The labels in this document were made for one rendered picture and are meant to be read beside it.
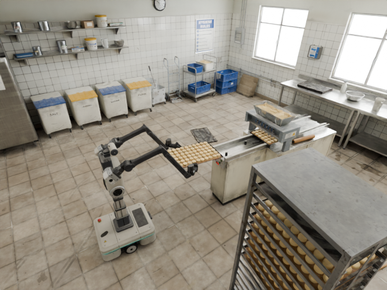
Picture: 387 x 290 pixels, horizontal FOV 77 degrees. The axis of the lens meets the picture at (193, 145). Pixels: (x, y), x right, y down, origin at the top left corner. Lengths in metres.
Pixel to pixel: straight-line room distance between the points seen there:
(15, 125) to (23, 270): 2.73
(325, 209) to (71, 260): 2.84
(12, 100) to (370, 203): 5.08
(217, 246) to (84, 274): 1.56
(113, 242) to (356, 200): 2.45
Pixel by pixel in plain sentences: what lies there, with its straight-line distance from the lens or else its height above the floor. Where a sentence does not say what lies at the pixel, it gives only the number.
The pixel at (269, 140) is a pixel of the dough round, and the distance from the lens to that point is 3.57.
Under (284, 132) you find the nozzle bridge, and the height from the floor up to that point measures 1.18.
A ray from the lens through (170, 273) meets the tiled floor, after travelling 3.08.
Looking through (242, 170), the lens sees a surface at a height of 0.59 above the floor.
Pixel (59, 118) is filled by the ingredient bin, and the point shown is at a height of 0.40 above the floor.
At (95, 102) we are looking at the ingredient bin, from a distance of 5.76.
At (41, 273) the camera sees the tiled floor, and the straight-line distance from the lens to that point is 3.49.
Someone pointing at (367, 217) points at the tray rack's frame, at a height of 1.82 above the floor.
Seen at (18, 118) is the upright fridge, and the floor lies 0.68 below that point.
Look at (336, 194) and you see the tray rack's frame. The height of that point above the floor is 1.82.
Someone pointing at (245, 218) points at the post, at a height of 1.38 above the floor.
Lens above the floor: 2.69
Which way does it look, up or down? 33 degrees down
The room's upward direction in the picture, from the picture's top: 1 degrees clockwise
